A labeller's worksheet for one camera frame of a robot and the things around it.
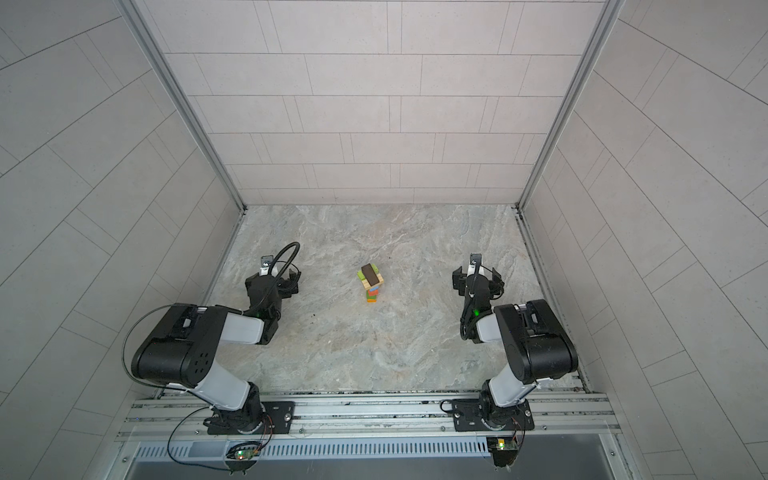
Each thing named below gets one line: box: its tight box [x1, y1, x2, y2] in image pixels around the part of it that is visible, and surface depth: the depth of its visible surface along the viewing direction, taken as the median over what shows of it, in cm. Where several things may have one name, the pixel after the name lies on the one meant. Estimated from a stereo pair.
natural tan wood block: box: [362, 273, 384, 290], surface depth 84 cm
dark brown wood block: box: [361, 263, 380, 287], surface depth 86 cm
